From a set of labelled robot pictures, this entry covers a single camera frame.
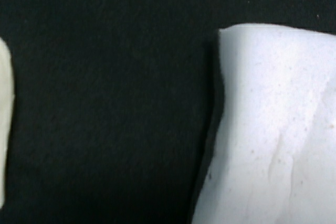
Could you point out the black tablecloth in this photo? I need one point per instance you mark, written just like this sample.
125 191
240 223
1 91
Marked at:
115 102

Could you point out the small white crumpled object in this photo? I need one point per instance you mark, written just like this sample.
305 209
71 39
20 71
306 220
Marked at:
7 101

